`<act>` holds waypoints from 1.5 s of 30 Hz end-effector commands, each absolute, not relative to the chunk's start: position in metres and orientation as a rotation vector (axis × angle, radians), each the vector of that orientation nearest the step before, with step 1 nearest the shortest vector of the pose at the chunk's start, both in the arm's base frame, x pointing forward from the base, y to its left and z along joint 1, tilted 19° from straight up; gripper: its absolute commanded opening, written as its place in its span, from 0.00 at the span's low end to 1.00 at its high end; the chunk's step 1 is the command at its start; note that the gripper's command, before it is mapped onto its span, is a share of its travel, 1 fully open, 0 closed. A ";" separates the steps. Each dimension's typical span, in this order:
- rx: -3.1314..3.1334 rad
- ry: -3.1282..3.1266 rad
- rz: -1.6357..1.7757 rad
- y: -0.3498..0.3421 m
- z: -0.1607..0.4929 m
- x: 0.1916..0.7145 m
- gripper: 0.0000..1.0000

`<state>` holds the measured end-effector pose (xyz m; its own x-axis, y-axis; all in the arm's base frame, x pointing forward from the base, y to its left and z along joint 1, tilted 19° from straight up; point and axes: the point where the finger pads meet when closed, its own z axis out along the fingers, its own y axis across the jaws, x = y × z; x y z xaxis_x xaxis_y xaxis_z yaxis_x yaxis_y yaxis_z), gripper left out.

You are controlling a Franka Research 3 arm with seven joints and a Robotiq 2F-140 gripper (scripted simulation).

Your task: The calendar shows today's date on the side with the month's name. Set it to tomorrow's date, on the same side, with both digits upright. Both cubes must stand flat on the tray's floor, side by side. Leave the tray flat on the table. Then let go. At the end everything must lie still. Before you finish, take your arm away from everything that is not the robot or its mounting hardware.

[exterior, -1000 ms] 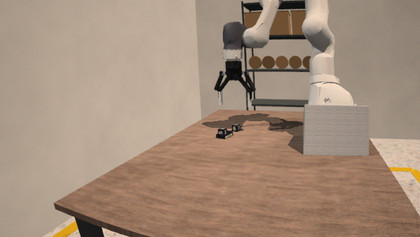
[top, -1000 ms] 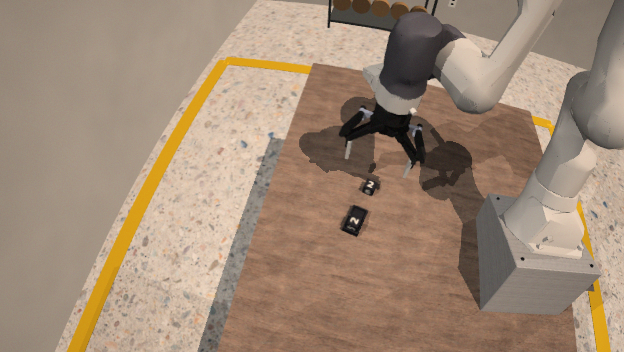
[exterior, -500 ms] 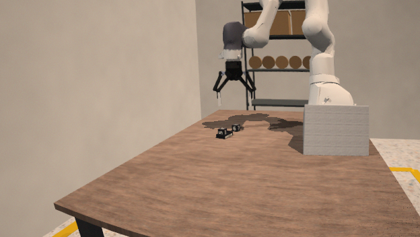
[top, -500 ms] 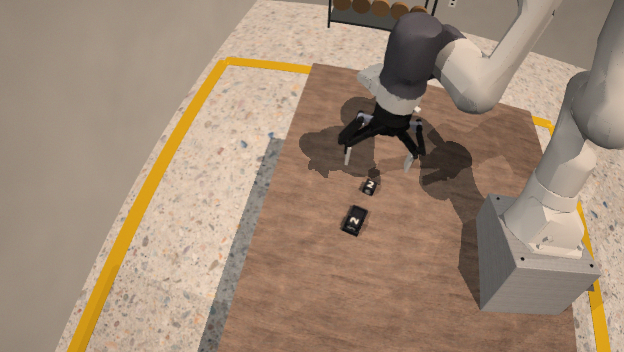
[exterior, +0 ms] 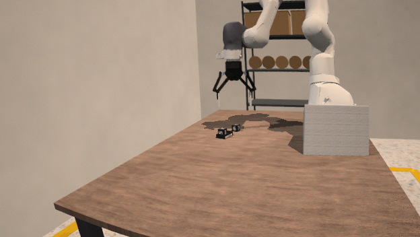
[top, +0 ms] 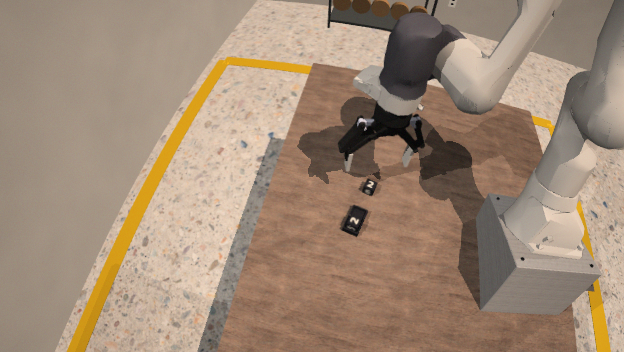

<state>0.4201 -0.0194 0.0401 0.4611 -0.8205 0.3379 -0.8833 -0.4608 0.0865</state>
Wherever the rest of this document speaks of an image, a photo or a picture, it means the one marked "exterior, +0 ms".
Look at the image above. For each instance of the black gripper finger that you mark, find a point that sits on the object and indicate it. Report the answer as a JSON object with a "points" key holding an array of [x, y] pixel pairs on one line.
{"points": [[221, 86], [253, 86]]}

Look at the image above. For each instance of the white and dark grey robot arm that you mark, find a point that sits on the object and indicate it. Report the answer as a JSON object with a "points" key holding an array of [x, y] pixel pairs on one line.
{"points": [[324, 87]]}

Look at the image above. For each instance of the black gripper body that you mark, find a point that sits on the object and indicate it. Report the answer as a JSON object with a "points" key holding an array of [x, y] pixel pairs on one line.
{"points": [[233, 67]]}

